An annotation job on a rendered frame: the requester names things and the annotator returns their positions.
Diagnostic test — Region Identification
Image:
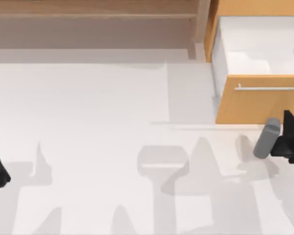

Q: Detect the pale wooden drawer front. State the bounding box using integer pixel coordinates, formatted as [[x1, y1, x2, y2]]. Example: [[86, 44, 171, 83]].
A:
[[215, 74, 294, 126]]

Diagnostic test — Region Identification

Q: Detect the white drawer box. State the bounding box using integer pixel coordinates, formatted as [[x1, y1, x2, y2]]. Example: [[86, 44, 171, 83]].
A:
[[211, 15, 294, 106]]

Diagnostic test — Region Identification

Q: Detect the wooden cabinet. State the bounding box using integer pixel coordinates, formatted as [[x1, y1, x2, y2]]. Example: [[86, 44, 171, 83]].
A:
[[202, 0, 294, 63]]

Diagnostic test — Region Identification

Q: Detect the open wooden shelf unit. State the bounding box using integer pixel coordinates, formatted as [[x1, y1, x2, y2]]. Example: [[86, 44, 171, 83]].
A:
[[0, 0, 211, 60]]

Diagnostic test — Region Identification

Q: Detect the long metal drawer handle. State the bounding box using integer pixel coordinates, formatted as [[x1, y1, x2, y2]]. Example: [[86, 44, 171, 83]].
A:
[[234, 83, 294, 92]]

